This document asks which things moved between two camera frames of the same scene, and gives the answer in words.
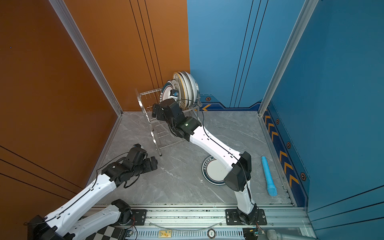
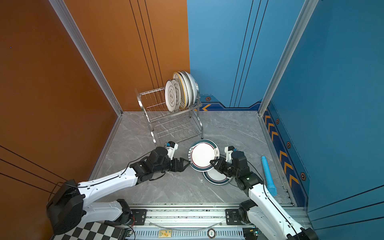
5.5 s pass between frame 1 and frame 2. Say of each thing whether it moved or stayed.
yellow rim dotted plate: stayed
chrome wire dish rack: stayed
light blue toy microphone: stayed
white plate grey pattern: moved
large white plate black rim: stayed
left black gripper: moved
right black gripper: moved
